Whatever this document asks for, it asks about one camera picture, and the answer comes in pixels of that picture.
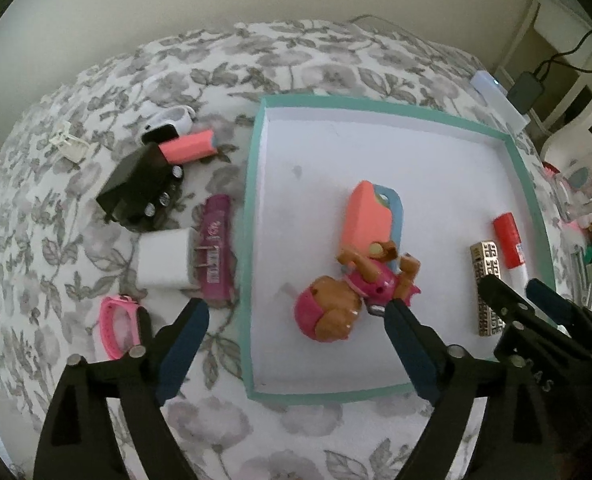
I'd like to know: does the red cap glue stick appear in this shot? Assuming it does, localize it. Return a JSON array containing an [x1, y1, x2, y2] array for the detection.
[[492, 212, 529, 292]]

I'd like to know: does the pink kids watch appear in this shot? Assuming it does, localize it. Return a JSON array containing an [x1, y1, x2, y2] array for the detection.
[[98, 295, 153, 360]]

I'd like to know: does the purple lighter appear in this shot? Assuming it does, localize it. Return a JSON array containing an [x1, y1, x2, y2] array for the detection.
[[195, 194, 234, 302]]

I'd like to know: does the white USB charger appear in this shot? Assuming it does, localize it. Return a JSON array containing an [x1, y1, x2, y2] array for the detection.
[[136, 228, 200, 290]]

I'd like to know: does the pink helmet dog toy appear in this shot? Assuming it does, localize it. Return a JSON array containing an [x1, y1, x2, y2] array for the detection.
[[294, 240, 421, 342]]

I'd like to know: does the orange blue toy case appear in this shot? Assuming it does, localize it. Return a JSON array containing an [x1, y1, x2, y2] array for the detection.
[[339, 180, 404, 254]]

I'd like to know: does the black power adapter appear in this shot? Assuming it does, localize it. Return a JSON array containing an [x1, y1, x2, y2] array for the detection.
[[96, 143, 172, 228]]

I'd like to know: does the black toy car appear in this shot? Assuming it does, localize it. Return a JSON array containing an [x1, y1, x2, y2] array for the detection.
[[125, 165, 184, 232]]

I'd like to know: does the coral pink lighter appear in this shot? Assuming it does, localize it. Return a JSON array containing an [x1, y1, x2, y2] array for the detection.
[[159, 130, 218, 165]]

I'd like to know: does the white plastic clip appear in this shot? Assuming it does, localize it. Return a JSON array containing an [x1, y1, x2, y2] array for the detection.
[[50, 122, 90, 164]]

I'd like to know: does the clear glass cup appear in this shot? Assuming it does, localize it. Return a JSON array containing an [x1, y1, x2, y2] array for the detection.
[[552, 162, 592, 223]]

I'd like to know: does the floral grey white blanket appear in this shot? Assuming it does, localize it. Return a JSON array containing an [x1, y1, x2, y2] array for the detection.
[[0, 19, 582, 480]]

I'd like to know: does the white power strip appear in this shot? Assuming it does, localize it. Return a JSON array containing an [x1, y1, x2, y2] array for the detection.
[[470, 70, 530, 133]]

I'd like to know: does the black plugged adapter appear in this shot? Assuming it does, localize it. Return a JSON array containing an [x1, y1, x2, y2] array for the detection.
[[506, 72, 544, 115]]

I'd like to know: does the teal shallow box tray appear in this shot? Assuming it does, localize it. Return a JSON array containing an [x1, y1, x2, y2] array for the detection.
[[238, 94, 555, 404]]

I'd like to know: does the white shelf unit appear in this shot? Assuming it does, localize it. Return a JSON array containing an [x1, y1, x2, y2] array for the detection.
[[494, 0, 592, 148]]

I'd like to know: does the black cable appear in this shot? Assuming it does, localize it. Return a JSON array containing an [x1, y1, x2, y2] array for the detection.
[[532, 27, 592, 82]]

